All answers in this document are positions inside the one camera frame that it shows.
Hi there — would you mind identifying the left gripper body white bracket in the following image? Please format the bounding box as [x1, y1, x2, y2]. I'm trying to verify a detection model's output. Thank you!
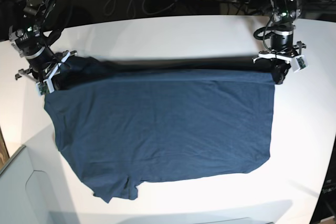
[253, 31, 308, 72]

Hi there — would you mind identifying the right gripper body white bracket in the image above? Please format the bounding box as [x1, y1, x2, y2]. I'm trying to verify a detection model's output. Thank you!
[15, 47, 78, 96]

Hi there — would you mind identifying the dark blue T-shirt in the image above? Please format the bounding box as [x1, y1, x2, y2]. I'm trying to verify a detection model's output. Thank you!
[44, 57, 275, 202]

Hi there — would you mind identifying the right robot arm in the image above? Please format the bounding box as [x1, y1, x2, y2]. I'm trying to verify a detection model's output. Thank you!
[8, 0, 77, 95]

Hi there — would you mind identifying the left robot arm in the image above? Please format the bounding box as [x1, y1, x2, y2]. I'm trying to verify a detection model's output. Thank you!
[253, 0, 308, 84]

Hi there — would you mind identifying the grey plastic bin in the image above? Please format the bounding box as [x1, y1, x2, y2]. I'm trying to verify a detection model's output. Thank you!
[1, 145, 79, 223]

